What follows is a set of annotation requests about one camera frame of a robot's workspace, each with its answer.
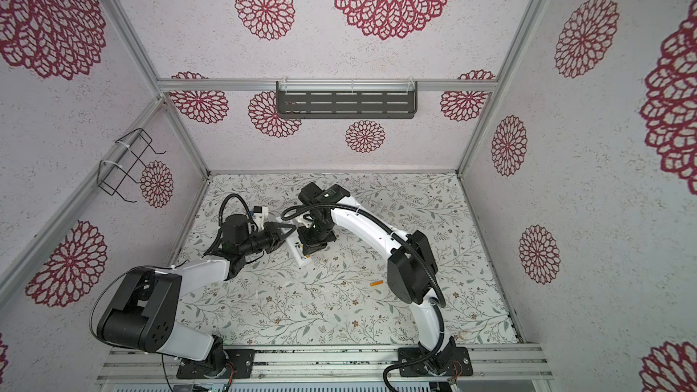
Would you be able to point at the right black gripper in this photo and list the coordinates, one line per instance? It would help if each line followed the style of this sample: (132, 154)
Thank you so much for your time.
(303, 231)

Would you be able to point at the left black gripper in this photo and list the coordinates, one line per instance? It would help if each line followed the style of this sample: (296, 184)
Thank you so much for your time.
(276, 233)

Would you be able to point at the white remote control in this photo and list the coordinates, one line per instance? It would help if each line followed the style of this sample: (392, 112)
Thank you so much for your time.
(295, 249)

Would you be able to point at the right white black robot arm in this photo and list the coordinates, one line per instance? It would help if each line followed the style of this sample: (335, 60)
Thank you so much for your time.
(410, 261)

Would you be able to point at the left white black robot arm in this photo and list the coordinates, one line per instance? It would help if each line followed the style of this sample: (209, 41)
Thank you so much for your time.
(142, 313)

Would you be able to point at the dark grey wall shelf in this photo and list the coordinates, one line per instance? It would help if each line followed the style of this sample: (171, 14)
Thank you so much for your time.
(305, 101)

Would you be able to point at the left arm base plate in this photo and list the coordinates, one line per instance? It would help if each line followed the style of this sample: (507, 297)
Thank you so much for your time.
(224, 364)

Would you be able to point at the black wire wall rack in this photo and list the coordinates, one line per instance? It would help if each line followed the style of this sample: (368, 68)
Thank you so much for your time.
(112, 173)

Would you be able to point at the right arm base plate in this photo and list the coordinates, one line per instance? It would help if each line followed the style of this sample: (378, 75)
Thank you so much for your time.
(456, 363)

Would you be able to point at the aluminium front rail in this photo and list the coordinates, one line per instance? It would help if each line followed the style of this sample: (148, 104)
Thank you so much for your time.
(295, 364)

